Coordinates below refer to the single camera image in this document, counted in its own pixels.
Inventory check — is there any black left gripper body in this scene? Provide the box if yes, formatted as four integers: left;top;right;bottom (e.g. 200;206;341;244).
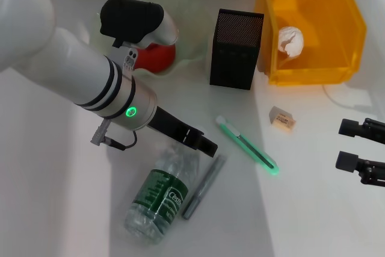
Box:
146;105;209;150

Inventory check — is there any grey marker pen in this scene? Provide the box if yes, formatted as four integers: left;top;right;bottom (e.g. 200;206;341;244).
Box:
181;153;228;221

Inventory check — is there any green utility knife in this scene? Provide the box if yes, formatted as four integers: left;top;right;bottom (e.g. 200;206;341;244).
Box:
215;114;280;178

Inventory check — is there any beige eraser with sleeve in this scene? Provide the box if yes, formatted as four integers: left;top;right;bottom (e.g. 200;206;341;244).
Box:
269;105;297;134

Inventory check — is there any clear green-label water bottle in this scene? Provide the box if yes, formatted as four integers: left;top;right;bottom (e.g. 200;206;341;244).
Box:
124;143;202;245

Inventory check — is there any red-orange toy orange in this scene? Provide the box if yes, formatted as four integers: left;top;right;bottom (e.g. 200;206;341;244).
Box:
133;42;177;74

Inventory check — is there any white paper ball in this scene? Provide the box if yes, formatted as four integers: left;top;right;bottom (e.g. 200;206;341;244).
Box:
277;25;305;58

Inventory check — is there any black mesh pen holder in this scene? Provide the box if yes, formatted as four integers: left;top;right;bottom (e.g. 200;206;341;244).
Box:
209;8;265;91

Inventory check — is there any green wavy glass fruit plate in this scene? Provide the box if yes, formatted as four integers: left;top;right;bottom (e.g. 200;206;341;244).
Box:
96;0;209;75

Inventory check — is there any yellow plastic bin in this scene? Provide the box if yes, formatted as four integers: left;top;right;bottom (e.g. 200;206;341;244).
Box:
254;0;368;86

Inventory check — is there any left wrist cable with plug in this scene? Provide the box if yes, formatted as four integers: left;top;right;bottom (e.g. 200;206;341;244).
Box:
90;117;138;152

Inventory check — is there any left wrist camera housing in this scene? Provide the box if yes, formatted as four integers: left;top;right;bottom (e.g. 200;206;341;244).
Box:
99;0;180;73

